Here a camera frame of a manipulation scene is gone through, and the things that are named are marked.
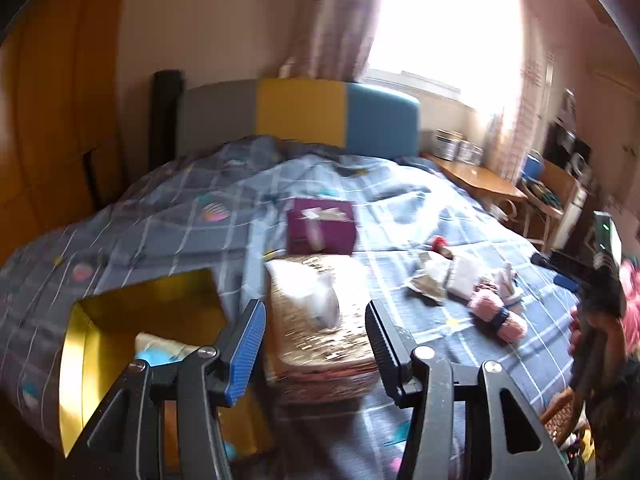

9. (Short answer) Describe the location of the wicker basket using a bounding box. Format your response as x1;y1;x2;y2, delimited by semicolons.
540;390;592;452

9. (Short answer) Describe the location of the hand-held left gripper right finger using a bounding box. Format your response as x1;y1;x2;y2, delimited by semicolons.
365;300;576;480

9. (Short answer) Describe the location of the wooden desk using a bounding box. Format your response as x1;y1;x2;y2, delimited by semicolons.
422;152;528;211

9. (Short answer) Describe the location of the grey yellow blue headboard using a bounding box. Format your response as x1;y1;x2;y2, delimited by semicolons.
177;78;422;158

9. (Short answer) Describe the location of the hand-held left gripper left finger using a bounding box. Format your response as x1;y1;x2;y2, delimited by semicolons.
62;299;268;480

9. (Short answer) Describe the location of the purple tissue box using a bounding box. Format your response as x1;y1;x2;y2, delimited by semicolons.
286;198;357;256

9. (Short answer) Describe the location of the blue bag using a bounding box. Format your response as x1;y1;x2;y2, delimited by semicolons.
522;150;546;182

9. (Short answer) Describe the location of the person's right hand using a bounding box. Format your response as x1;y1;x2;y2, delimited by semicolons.
570;306;628;376

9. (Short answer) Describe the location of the pink yarn skein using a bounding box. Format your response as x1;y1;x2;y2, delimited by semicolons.
468;282;528;345

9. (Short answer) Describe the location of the patterned curtain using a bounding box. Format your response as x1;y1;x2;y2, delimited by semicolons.
285;0;386;81
487;0;556;186

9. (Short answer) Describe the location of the grey plaid bed blanket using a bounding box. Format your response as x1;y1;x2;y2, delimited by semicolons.
0;135;586;480

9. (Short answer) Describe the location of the white soft cloth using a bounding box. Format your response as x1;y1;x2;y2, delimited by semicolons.
134;332;201;361

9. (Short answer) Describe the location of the white plastic bag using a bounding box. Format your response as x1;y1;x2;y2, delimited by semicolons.
264;259;341;330

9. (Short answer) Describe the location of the black tall speaker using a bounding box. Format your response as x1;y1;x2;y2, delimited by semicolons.
150;70;186;171

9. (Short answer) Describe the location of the window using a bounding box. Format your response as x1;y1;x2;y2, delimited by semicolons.
365;0;521;108

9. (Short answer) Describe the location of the white cloth items pile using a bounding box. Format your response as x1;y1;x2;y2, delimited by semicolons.
404;252;453;306

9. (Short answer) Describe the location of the striped metal tin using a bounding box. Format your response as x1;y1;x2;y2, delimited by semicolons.
460;140;484;166
434;129;463;161

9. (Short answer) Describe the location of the wooden chair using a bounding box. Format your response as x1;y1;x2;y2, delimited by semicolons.
517;160;585;252

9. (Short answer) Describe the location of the gold cardboard box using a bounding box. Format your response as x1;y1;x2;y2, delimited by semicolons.
59;268;273;461

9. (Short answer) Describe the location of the black appliance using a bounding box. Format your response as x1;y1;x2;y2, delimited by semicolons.
542;90;593;177

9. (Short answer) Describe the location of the light blue soft item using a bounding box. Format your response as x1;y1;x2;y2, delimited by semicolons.
134;350;176;367

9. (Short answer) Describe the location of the wooden wardrobe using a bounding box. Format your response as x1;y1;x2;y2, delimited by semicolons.
0;0;133;266

